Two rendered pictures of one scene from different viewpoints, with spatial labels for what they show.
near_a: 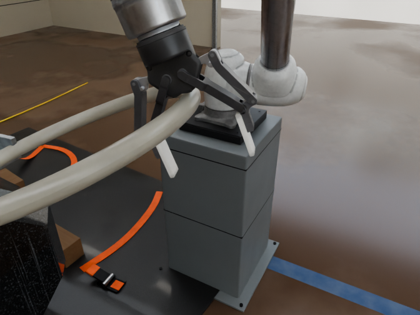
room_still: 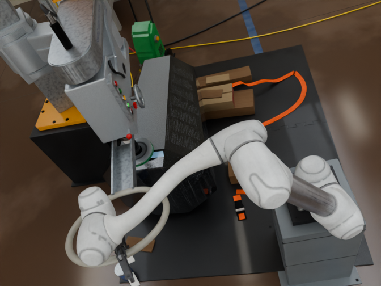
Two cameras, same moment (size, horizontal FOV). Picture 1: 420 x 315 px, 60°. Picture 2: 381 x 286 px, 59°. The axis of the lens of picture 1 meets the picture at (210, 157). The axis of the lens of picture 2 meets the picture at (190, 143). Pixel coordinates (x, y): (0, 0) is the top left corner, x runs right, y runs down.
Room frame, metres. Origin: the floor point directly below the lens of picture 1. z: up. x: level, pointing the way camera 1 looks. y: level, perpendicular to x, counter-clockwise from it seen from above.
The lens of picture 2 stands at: (0.74, -0.69, 2.44)
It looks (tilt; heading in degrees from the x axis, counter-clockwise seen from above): 49 degrees down; 75
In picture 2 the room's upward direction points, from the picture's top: 23 degrees counter-clockwise
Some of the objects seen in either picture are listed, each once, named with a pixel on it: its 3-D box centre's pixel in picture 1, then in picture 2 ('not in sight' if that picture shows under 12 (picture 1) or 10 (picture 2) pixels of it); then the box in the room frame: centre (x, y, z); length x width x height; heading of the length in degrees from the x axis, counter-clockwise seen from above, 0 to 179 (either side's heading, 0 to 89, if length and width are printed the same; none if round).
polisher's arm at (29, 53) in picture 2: not in sight; (47, 42); (0.71, 1.75, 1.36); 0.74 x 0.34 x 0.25; 139
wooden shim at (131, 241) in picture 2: not in sight; (139, 244); (0.41, 0.79, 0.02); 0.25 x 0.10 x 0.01; 134
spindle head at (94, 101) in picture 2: not in sight; (105, 93); (0.82, 0.92, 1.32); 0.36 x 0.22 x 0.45; 67
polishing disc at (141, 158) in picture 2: not in sight; (136, 151); (0.79, 0.85, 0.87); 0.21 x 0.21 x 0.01
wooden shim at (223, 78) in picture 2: not in sight; (217, 79); (1.94, 1.81, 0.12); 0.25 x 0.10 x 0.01; 145
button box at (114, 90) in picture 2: not in sight; (121, 99); (0.87, 0.74, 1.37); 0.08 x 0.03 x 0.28; 67
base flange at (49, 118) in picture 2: not in sight; (68, 103); (0.56, 1.88, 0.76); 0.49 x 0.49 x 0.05; 57
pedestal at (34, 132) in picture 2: not in sight; (90, 132); (0.56, 1.88, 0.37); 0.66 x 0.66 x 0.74; 57
